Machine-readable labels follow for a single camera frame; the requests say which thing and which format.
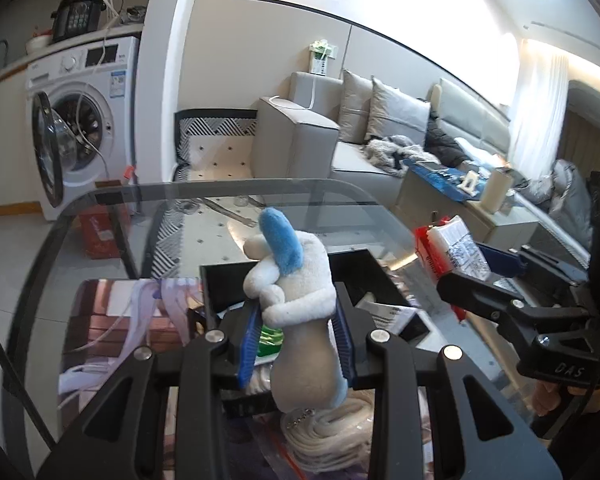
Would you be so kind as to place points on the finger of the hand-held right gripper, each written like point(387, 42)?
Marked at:
point(480, 292)
point(500, 262)

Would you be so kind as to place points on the green packet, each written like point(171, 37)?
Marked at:
point(270, 340)

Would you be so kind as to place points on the black jacket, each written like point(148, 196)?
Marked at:
point(445, 142)

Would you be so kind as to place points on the grey pillow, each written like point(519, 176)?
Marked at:
point(355, 107)
point(397, 110)

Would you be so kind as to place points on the grey padded jacket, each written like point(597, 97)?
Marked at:
point(565, 195)

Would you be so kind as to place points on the white bowl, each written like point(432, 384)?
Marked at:
point(37, 44)

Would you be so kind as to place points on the person's right hand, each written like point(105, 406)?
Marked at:
point(545, 400)

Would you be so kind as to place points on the pale sofa back cushion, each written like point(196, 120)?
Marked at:
point(475, 110)

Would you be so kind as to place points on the white printed packet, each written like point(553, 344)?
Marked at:
point(390, 315)

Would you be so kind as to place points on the white kitchen counter cabinet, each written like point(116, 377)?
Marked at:
point(5, 135)

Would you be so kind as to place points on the white wall socket holder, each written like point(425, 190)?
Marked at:
point(322, 57)

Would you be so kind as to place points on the white curtain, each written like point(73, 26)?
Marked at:
point(540, 105)

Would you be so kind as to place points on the white and blue plush toy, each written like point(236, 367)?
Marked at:
point(300, 310)

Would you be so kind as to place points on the red and white tissue packet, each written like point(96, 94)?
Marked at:
point(455, 245)

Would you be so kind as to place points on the grey sofa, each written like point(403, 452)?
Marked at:
point(295, 140)

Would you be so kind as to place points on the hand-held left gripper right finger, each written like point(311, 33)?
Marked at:
point(342, 340)

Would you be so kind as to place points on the white washing machine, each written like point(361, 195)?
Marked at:
point(105, 110)

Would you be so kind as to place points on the grey fur garment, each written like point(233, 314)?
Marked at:
point(382, 150)

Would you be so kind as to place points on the low coffee table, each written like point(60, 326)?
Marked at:
point(420, 200)

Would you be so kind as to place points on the small white stand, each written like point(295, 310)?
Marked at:
point(470, 183)

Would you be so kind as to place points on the cream cup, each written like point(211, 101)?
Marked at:
point(495, 190)

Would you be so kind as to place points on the printed table mat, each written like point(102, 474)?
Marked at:
point(130, 320)

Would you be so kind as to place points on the black pressure cooker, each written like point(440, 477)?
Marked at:
point(77, 15)

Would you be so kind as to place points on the black cardboard box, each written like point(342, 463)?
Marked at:
point(217, 290)

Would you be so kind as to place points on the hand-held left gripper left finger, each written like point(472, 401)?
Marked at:
point(247, 340)

